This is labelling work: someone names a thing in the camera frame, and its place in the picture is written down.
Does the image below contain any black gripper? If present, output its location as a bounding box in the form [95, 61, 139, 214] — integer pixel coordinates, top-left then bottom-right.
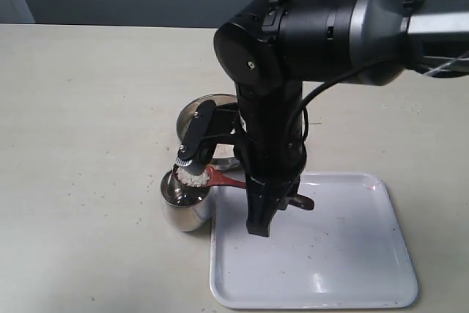
[234, 81, 306, 237]

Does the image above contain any dark red wooden spoon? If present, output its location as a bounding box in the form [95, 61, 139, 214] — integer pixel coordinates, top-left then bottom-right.
[172, 164, 315, 212]

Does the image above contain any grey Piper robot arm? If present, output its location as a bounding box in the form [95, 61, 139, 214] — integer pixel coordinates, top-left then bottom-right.
[213, 0, 468, 237]

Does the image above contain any steel bowl of rice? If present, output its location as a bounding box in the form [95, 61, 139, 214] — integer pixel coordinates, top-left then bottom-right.
[175, 94, 240, 174]

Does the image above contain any steel cup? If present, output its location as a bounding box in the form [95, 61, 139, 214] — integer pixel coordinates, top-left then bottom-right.
[160, 169, 215, 232]

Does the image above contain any white plastic tray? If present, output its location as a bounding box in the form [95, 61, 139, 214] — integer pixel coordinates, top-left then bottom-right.
[210, 172, 418, 309]

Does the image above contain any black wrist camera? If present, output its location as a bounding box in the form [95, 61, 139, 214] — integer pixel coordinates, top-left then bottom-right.
[175, 100, 239, 175]

